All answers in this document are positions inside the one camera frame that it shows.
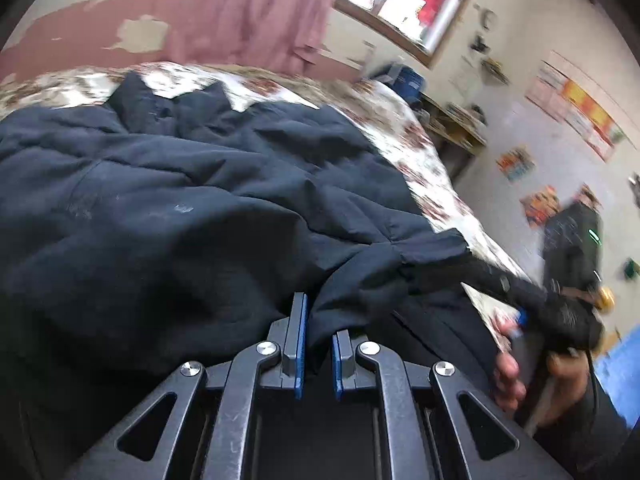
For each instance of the floral bedsheet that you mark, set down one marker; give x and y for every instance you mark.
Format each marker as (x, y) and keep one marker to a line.
(400, 150)

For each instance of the dark navy jacket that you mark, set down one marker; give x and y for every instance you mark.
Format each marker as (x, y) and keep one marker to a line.
(200, 210)

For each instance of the wooden desk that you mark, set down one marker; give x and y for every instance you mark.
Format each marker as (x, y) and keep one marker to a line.
(450, 130)

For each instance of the person's right hand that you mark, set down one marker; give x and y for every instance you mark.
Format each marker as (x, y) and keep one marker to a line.
(510, 380)

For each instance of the colourful wall picture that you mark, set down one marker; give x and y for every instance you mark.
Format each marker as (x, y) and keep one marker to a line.
(515, 162)
(540, 207)

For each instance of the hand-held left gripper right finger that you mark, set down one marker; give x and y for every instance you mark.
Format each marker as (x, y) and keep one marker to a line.
(339, 360)

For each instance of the pink curtain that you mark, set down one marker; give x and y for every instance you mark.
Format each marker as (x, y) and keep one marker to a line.
(225, 15)
(305, 20)

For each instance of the round wall clock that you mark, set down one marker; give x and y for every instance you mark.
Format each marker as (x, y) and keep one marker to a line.
(488, 18)

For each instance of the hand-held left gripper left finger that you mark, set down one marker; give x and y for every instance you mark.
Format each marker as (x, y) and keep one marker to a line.
(300, 345)

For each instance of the small wall shelf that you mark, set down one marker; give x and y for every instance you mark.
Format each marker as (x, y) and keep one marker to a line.
(495, 70)

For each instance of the wall posters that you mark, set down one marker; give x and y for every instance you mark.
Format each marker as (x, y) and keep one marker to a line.
(575, 100)

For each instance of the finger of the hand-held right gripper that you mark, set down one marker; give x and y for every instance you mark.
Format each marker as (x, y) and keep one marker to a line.
(500, 282)

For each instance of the small green object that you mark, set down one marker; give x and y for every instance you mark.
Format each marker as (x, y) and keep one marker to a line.
(632, 269)

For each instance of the black wall ornament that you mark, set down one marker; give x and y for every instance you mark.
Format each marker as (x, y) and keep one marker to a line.
(479, 44)

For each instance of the blue mat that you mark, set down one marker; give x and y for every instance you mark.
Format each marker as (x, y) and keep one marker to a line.
(620, 355)

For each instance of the person's right forearm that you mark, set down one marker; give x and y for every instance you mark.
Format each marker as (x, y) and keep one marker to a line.
(610, 435)

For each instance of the red hanging garment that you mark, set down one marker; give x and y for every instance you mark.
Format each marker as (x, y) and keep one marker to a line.
(435, 5)

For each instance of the blue backpack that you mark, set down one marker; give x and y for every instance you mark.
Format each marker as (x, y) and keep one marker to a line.
(405, 80)

